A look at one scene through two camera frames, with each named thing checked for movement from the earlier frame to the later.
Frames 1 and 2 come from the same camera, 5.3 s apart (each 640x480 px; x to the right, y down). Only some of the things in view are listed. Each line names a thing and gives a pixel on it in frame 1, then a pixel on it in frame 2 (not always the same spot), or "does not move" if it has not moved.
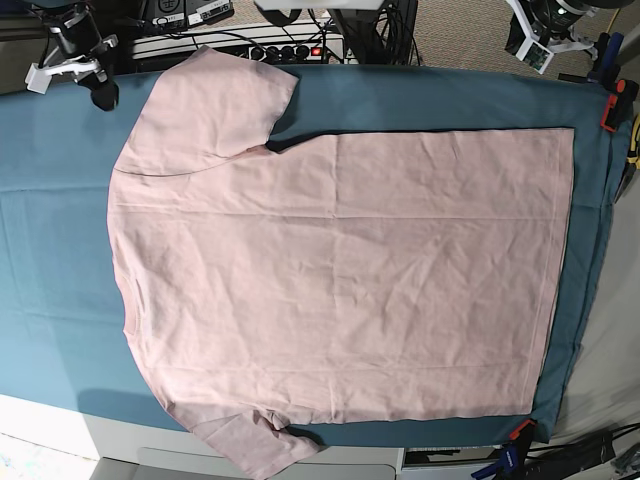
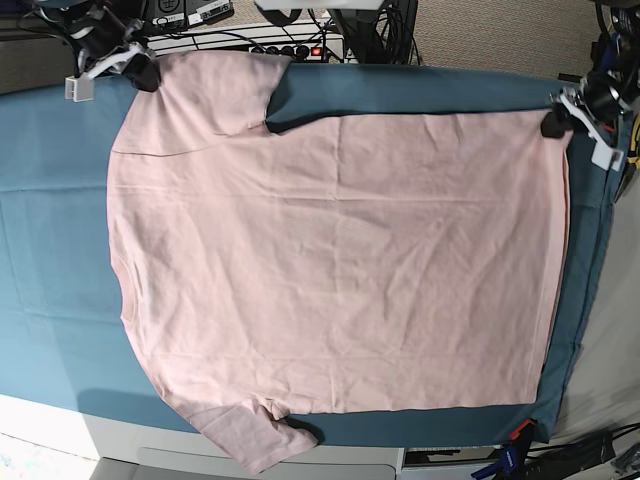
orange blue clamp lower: [512, 455] does not move
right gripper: [82, 50] -> [103, 41]
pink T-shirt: [344, 276] does not move
